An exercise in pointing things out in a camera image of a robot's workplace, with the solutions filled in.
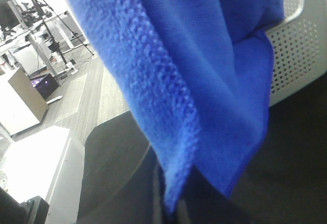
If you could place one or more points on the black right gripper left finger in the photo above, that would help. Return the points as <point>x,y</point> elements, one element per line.
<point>157,189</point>

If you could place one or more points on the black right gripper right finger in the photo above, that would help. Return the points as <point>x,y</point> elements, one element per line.
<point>202,203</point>

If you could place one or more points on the blue microfibre towel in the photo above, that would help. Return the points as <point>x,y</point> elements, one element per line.
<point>196,75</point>

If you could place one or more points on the black table cloth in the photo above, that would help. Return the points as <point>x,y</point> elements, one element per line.
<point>285,182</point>

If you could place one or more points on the white cabinet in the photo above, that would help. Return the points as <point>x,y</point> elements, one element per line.
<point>48,164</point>

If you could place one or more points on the black computer case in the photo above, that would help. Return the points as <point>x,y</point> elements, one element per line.
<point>45,84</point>

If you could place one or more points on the grey perforated laundry basket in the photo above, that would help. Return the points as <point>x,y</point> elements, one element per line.
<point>299,44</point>

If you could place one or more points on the white desk with equipment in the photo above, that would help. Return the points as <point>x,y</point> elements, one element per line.
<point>28,31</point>

